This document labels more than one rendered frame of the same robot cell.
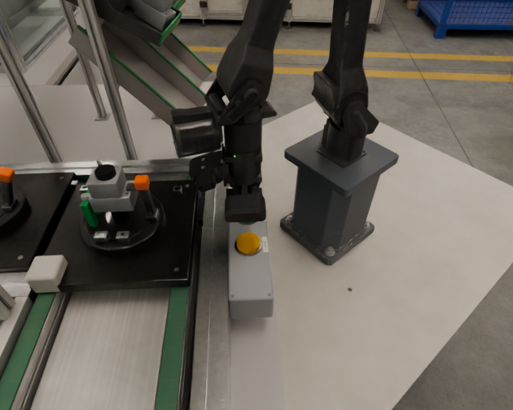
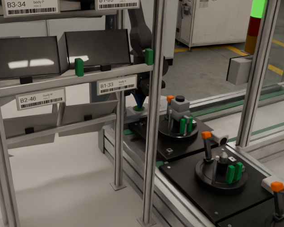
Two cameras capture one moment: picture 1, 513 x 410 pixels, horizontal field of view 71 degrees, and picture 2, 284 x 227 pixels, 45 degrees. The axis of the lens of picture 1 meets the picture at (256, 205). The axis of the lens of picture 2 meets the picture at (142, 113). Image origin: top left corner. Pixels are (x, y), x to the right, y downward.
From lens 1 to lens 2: 1.45 m
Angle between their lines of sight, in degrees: 89
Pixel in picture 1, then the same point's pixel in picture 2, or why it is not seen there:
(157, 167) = (126, 142)
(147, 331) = not seen: hidden behind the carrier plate
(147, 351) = (210, 123)
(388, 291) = (131, 100)
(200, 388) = (211, 101)
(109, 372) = (224, 128)
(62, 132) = not seen: outside the picture
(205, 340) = (198, 103)
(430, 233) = not seen: hidden behind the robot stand
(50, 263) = (216, 131)
